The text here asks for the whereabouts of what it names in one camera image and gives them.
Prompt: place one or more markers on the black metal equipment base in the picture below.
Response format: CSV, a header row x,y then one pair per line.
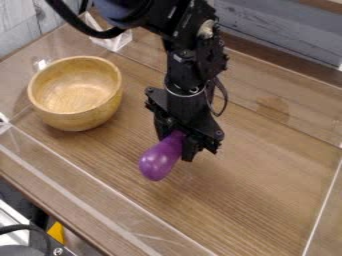
x,y
41,242

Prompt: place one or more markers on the purple toy eggplant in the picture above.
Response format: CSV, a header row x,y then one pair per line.
x,y
160,157

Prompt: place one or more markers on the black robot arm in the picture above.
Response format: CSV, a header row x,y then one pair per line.
x,y
185,23

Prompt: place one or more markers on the clear acrylic corner bracket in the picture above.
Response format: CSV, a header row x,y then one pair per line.
x,y
112,44

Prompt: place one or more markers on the yellow sticker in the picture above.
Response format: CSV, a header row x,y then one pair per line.
x,y
56,232

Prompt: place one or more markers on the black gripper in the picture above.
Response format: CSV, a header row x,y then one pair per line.
x,y
185,112

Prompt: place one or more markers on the brown wooden bowl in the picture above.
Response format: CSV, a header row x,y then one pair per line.
x,y
76,92

